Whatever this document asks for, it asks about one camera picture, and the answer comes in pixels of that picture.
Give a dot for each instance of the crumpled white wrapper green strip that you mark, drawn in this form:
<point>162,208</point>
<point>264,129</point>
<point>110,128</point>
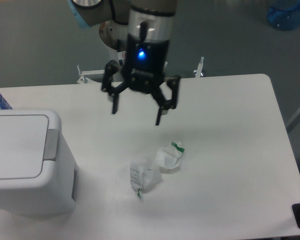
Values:
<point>168,158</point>

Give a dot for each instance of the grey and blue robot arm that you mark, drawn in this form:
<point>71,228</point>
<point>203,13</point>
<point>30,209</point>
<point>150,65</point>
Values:
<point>149,25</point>

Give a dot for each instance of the crumpled white wrapper with text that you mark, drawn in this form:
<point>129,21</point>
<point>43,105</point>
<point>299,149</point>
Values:
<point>144,176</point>

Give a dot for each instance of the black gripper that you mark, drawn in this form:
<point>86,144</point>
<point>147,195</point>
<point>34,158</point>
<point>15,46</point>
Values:
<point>143,71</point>

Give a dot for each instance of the white push-lid trash can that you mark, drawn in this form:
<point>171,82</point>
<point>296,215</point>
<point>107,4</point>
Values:
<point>38,172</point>

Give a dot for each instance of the large blue water jug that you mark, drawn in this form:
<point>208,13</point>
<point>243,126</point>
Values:
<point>284,15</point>

